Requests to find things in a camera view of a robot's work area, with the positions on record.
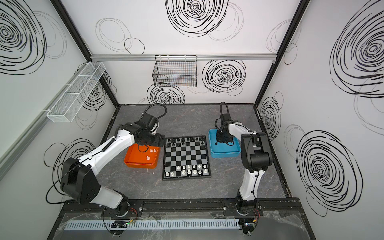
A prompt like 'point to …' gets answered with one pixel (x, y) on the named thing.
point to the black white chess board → (185, 158)
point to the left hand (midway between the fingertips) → (159, 141)
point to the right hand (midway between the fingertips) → (219, 139)
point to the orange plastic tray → (141, 156)
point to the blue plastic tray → (222, 150)
